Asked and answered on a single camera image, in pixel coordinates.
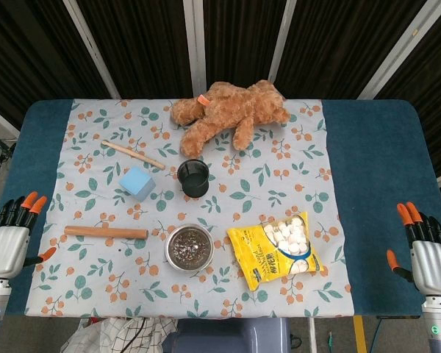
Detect floral tablecloth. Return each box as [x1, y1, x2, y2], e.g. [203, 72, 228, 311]
[24, 98, 356, 319]

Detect thin wooden stick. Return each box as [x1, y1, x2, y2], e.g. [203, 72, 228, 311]
[101, 140, 166, 171]

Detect brown teddy bear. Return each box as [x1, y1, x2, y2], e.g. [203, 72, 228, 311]
[170, 79, 292, 158]

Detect stainless steel bowl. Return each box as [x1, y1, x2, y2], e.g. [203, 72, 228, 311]
[164, 224, 215, 273]

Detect white checkered cloth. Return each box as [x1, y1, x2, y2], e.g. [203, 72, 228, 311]
[60, 316, 179, 353]

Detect black mesh pen cup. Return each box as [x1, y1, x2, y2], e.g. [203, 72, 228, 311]
[176, 158, 210, 199]

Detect yellow marshmallow bag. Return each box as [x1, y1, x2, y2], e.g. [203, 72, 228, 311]
[226, 211, 325, 291]

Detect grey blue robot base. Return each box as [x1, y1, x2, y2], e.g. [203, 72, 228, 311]
[161, 318, 291, 353]

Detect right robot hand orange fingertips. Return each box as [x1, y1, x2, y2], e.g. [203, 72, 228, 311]
[386, 201, 441, 297]

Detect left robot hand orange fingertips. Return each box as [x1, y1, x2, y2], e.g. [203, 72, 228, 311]
[0, 190, 58, 279]

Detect light blue foam cube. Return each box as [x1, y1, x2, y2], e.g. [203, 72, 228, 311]
[118, 165, 157, 202]

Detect brown wooden rod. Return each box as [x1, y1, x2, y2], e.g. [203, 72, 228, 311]
[64, 225, 149, 240]

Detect teal table cover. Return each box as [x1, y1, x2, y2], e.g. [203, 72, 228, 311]
[0, 99, 441, 319]

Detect crushed dark seeds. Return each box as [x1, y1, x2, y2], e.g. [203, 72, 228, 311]
[168, 227, 211, 266]

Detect white partition post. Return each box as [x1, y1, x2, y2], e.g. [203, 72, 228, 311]
[356, 0, 441, 101]
[268, 0, 298, 84]
[182, 0, 207, 97]
[62, 0, 121, 99]

